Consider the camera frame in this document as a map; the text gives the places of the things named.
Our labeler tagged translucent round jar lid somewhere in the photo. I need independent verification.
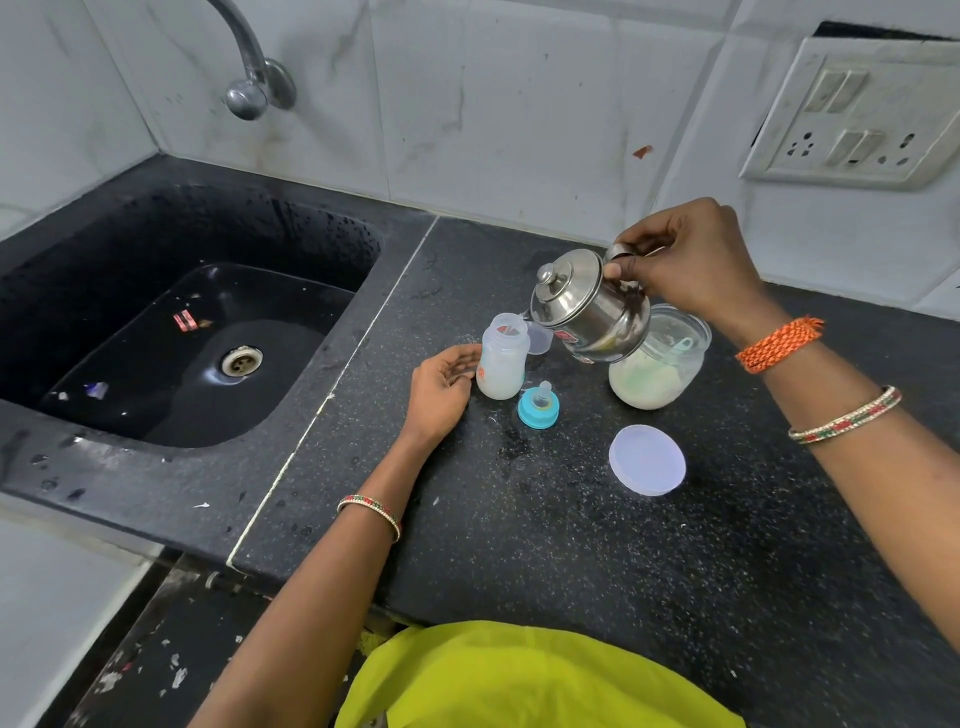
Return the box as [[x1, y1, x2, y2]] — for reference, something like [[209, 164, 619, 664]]
[[608, 424, 688, 498]]

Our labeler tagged blue bottle nipple ring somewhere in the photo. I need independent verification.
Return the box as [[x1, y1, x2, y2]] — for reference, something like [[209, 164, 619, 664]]
[[516, 381, 561, 432]]

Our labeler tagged black stone sink basin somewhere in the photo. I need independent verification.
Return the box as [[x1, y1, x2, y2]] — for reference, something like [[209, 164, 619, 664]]
[[0, 153, 438, 530]]

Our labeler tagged plastic jar with powder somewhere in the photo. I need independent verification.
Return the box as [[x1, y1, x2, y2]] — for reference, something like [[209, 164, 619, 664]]
[[608, 303, 713, 412]]

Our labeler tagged yellow-green garment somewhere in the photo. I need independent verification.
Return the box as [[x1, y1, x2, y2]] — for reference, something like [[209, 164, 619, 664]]
[[334, 620, 748, 728]]

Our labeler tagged small steel kettle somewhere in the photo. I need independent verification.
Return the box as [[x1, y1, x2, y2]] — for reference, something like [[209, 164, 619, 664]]
[[528, 249, 653, 366]]

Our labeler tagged beaded bangle on wrist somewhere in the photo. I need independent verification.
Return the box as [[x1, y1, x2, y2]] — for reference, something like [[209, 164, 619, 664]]
[[336, 493, 404, 545], [786, 384, 904, 446]]

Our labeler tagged person's left hand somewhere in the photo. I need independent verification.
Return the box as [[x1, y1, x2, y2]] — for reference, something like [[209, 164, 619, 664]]
[[400, 343, 483, 453]]

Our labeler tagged steel kettle lid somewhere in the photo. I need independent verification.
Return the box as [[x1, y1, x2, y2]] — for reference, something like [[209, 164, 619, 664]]
[[533, 249, 606, 307]]

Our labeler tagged person's left forearm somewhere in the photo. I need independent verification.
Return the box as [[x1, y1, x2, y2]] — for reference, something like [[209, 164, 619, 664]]
[[187, 433, 445, 728]]

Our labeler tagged steel sink drain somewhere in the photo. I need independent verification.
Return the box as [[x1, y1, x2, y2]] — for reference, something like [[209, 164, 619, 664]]
[[220, 345, 266, 378]]

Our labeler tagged chrome wall faucet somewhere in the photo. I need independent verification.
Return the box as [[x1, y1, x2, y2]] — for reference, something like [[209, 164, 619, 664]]
[[205, 0, 298, 122]]

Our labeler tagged person's right forearm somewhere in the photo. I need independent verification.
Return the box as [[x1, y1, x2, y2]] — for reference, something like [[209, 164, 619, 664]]
[[718, 298, 960, 654]]

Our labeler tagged person's right hand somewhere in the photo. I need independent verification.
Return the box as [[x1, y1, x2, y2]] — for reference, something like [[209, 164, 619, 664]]
[[603, 197, 790, 348]]

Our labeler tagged translucent baby bottle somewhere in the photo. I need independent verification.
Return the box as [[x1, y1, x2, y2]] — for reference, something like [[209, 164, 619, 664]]
[[475, 312, 531, 402]]

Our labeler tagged beaded bangle on right wrist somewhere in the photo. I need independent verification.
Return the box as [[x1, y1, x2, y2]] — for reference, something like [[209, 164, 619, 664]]
[[786, 384, 904, 446]]

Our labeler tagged beaded bangle on left wrist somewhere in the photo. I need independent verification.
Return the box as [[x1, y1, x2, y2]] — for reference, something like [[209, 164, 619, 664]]
[[336, 493, 404, 545]]

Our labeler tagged white wall switch board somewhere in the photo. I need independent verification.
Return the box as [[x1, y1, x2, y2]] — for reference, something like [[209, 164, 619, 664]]
[[739, 35, 960, 192]]

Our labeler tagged orange thread wristband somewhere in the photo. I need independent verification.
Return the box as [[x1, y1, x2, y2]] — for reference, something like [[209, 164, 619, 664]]
[[734, 315, 827, 375]]

